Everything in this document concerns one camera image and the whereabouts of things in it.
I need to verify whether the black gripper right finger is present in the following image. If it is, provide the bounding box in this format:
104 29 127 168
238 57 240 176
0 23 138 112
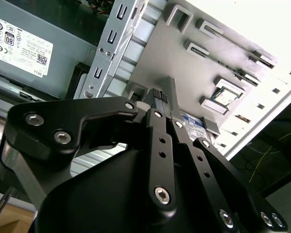
161 91 289 233

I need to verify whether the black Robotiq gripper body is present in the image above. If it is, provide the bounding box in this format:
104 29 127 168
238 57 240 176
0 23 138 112
35 145 233 233

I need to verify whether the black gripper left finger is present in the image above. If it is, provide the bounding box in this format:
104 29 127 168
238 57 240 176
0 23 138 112
0 88 178 212

